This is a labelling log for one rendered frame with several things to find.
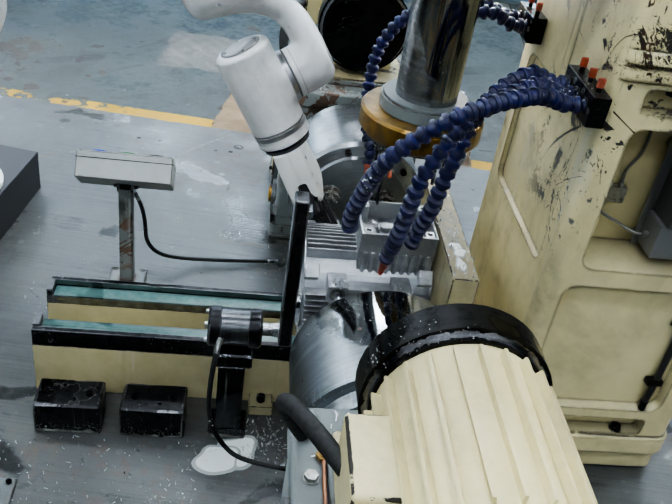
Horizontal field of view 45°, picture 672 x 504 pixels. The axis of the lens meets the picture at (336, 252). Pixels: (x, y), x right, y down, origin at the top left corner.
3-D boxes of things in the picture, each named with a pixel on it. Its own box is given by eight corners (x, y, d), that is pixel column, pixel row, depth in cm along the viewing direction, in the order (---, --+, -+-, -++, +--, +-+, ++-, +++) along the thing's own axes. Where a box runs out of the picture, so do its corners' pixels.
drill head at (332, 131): (390, 181, 185) (410, 78, 171) (411, 275, 155) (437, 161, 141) (281, 171, 182) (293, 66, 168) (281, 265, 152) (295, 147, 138)
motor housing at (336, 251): (400, 296, 148) (420, 209, 138) (415, 368, 133) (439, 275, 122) (291, 289, 146) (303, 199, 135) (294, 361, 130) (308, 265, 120)
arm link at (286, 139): (253, 119, 128) (261, 135, 130) (252, 145, 121) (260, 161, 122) (302, 100, 126) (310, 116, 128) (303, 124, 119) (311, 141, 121)
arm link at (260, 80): (300, 98, 127) (248, 125, 127) (265, 22, 120) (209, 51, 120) (313, 116, 120) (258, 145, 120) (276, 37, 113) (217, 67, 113)
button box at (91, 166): (174, 191, 152) (176, 163, 152) (171, 185, 145) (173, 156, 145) (80, 183, 150) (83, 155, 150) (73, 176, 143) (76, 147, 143)
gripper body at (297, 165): (262, 128, 129) (290, 184, 135) (260, 158, 121) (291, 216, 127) (305, 111, 128) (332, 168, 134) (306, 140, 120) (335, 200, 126)
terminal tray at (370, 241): (420, 240, 136) (428, 204, 132) (430, 278, 128) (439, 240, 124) (349, 235, 135) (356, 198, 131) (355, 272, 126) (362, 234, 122)
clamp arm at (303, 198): (294, 334, 124) (314, 191, 110) (294, 347, 122) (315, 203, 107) (271, 333, 124) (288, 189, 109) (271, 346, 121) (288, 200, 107)
